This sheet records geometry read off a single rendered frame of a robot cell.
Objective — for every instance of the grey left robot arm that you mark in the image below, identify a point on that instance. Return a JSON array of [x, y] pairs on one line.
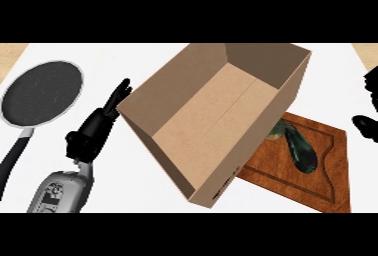
[[60, 193]]

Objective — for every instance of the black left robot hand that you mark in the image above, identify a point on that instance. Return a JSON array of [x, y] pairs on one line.
[[90, 133]]

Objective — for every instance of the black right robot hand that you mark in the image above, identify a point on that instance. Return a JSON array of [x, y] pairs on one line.
[[368, 125]]

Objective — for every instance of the brown wooden cutting board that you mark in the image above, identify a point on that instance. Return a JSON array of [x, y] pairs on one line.
[[304, 173]]

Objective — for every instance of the dark green squash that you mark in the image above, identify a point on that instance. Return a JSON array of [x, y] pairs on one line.
[[300, 150]]

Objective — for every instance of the brown cardboard box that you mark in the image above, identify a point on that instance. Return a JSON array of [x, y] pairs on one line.
[[215, 123]]

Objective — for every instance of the black frying pan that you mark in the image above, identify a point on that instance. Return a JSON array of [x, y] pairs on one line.
[[37, 100]]

